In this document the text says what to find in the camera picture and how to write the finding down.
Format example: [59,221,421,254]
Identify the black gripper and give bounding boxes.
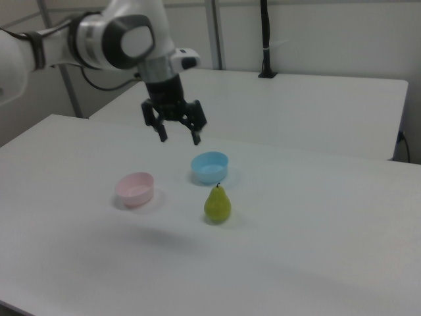
[141,74,209,146]

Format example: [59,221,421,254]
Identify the green pear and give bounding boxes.
[204,182,233,224]

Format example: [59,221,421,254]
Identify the blue plastic bowl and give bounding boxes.
[190,150,230,185]

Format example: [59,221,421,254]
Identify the pink plastic bowl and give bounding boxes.
[114,171,155,209]

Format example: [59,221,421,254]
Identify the black clamp pole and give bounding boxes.
[257,0,279,80]

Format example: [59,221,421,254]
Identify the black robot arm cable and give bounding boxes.
[80,67,143,92]

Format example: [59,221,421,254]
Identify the wide aluminium frame post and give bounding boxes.
[204,0,228,71]

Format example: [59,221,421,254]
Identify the slim aluminium frame post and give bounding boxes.
[59,64,85,119]

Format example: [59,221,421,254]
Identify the white cable tie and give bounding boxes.
[262,39,289,54]

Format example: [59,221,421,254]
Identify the black velcro strap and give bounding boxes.
[24,30,47,71]

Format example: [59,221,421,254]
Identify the black power cable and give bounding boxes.
[399,132,412,163]

